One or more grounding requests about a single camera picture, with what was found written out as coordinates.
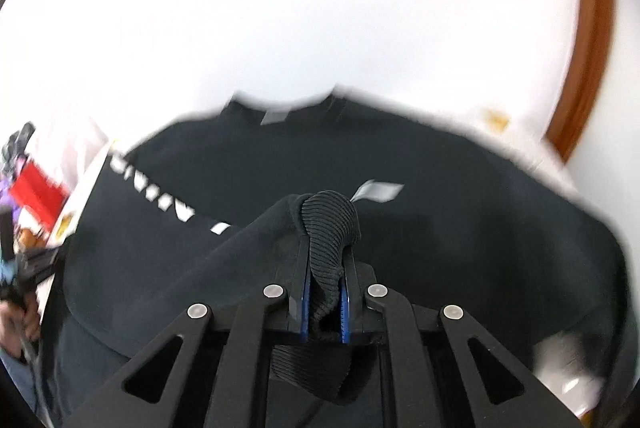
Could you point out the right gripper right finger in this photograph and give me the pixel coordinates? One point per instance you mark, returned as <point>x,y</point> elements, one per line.
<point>441,368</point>

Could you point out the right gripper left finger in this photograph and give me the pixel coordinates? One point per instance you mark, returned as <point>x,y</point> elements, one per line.
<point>205,368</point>

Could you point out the black sweatshirt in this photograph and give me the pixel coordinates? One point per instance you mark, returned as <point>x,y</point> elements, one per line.
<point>214,210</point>

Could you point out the person's left hand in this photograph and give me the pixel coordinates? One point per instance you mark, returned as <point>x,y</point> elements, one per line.
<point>16,321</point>

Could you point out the red paper bag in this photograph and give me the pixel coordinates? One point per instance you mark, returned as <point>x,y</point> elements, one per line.
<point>41,196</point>

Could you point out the fruit print tablecloth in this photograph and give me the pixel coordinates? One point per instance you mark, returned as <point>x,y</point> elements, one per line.
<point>559,361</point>

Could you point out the plaid grey cloth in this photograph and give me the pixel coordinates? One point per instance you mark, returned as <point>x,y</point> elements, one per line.
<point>15,147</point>

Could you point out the brown wooden door frame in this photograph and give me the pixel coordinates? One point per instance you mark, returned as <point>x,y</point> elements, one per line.
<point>593,39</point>

